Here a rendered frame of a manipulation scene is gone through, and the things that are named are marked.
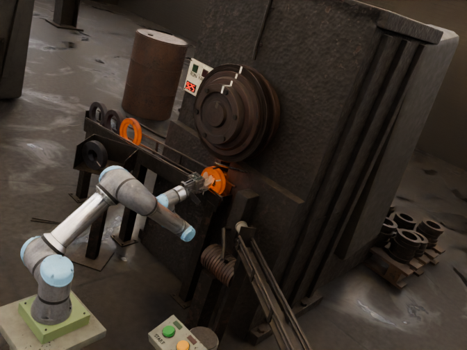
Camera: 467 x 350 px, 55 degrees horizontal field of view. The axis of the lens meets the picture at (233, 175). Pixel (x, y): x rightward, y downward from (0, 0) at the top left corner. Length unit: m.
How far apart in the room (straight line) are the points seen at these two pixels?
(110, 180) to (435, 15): 6.96
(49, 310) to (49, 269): 0.17
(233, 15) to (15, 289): 1.77
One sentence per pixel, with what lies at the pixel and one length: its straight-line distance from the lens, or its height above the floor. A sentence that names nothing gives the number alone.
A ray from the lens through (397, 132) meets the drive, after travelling 2.63.
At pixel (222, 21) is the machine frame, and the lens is 2.42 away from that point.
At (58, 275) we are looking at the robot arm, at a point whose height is 0.57.
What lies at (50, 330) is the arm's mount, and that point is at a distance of 1.89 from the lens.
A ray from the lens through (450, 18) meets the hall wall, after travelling 8.12.
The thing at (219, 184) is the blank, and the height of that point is 0.75.
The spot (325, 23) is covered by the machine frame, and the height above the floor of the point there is 1.64.
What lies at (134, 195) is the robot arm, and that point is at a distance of 1.80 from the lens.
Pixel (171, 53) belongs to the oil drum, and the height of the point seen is 0.78.
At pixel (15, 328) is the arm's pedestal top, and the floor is 0.30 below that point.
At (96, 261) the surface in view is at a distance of 2.78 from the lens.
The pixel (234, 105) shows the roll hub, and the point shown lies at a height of 1.20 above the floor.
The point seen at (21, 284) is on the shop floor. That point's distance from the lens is 2.61.
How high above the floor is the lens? 1.71
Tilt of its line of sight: 23 degrees down
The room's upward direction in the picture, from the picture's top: 18 degrees clockwise
